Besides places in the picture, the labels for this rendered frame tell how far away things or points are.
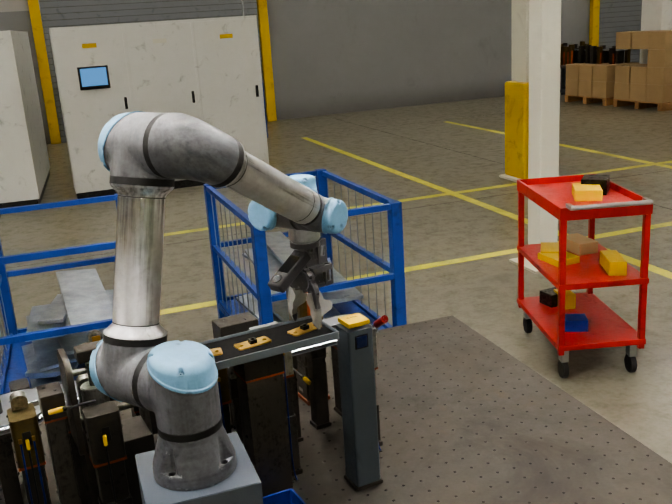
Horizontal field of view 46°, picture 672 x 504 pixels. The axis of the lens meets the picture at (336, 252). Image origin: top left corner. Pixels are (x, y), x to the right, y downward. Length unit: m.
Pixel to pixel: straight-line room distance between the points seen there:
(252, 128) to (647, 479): 8.39
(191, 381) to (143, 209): 0.32
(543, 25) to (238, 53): 5.03
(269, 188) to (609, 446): 1.29
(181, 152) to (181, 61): 8.50
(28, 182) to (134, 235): 8.38
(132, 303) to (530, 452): 1.25
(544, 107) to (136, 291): 4.67
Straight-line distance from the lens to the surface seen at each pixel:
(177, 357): 1.41
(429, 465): 2.23
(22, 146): 9.77
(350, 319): 1.96
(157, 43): 9.81
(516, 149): 9.15
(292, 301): 1.91
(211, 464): 1.45
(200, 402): 1.40
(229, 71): 9.97
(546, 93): 5.86
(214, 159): 1.38
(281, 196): 1.52
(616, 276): 4.26
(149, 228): 1.46
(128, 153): 1.44
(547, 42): 5.83
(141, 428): 1.99
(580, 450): 2.33
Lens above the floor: 1.87
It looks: 16 degrees down
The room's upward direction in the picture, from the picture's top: 4 degrees counter-clockwise
